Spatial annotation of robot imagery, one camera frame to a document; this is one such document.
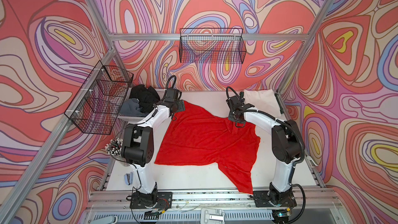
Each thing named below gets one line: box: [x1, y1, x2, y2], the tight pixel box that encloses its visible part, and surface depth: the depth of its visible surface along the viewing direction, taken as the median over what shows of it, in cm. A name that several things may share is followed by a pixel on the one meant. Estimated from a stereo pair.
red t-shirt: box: [154, 100, 261, 194], surface depth 94 cm
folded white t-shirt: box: [243, 88, 282, 119], surface depth 111 cm
